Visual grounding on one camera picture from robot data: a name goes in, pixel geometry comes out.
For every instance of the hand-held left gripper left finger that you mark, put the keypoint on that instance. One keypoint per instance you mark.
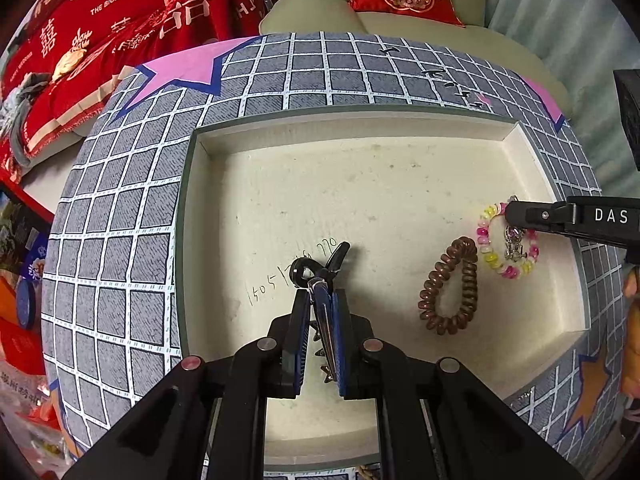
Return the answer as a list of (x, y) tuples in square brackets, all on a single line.
[(301, 345)]

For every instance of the blue printed box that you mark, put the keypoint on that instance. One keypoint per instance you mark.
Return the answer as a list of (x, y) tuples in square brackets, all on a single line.
[(20, 240)]

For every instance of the black hair claw clip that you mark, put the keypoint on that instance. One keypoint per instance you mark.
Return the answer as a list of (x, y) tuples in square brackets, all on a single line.
[(300, 270)]

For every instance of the pale green armchair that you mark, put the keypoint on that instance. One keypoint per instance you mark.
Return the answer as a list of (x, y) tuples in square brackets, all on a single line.
[(310, 15)]

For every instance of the blue round lid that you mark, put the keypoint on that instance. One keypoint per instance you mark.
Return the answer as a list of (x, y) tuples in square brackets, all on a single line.
[(25, 302)]

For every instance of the orange box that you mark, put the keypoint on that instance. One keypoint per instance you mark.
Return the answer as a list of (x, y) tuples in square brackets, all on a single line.
[(6, 300)]

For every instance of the red packet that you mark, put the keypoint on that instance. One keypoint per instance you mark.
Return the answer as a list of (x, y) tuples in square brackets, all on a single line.
[(20, 352)]

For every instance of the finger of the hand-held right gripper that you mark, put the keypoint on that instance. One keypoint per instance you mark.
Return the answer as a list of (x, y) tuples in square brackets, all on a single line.
[(530, 215)]

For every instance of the red printed blanket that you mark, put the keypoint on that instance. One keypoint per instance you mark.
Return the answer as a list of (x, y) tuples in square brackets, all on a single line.
[(100, 20)]

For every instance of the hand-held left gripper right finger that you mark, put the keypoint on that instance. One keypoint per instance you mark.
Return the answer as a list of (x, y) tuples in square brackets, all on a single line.
[(344, 350)]

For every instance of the pile of grey clothes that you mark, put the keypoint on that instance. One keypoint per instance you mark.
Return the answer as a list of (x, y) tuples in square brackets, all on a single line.
[(17, 110)]

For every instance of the person's right hand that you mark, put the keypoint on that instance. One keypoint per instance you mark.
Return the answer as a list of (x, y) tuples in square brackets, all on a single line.
[(632, 287)]

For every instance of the grey cardboard box tray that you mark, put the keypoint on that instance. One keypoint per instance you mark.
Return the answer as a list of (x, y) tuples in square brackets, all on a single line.
[(350, 185)]

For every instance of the pale green curtain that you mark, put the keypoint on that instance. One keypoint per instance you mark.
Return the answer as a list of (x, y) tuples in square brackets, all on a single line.
[(550, 20)]

